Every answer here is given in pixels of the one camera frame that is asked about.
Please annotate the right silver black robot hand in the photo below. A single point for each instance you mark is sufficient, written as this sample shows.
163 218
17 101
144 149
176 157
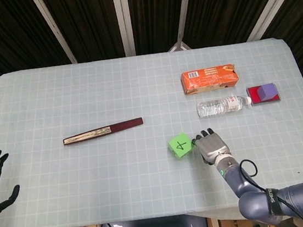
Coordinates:
212 146

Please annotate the white partition frame post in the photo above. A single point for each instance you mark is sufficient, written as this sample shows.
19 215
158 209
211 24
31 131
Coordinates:
183 10
124 20
271 4
55 31

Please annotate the green numbered cube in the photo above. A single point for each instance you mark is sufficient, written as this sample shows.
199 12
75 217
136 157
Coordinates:
180 146

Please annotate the orange carton box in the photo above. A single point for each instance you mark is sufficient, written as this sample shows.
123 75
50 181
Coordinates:
211 79

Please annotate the dark red folded fan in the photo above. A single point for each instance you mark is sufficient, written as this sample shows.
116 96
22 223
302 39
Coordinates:
125 124

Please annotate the red and purple flat box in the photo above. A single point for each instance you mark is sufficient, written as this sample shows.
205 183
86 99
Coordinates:
262 94

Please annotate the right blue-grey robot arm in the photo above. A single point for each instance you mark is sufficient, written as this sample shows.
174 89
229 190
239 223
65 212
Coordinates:
302 197

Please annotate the clear plastic water bottle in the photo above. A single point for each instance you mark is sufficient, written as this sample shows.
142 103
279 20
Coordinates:
217 106

